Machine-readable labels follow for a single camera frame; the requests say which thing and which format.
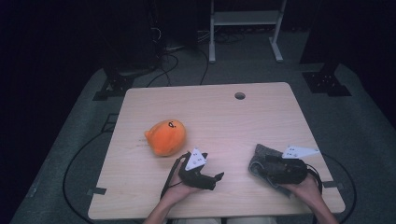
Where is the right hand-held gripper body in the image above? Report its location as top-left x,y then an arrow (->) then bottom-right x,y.
276,145 -> 321,185

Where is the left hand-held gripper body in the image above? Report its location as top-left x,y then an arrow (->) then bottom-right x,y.
177,147 -> 218,191

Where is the grey fluffy cloth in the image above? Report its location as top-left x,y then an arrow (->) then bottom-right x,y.
247,143 -> 295,199

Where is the orange plush toy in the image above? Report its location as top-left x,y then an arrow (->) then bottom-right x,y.
144,119 -> 188,158

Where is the person's right hand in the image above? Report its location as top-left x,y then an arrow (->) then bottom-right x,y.
281,174 -> 323,206

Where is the person's left hand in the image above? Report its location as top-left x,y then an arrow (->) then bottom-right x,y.
163,169 -> 204,203

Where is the grey tape strip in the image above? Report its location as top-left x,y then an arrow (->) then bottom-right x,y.
321,180 -> 346,190
87,187 -> 107,196

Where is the black stand base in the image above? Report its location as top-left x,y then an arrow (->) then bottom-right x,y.
92,72 -> 135,102
301,62 -> 353,97

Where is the dark cabinet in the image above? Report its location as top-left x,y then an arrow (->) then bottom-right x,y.
99,0 -> 167,74

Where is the white metal stand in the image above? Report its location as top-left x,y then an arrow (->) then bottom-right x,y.
208,0 -> 288,64

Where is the right hand-held gripper black cable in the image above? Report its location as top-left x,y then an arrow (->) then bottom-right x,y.
305,163 -> 323,194

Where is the hand-held gripper black cable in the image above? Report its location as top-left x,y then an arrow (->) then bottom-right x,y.
160,151 -> 191,200
305,163 -> 323,194

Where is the left hand-held gripper black cable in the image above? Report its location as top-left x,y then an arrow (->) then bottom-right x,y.
160,151 -> 191,200

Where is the long black floor cable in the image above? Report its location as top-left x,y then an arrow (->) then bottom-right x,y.
320,152 -> 358,224
62,130 -> 110,224

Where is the bundle of black cables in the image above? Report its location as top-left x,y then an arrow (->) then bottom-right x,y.
145,26 -> 210,89

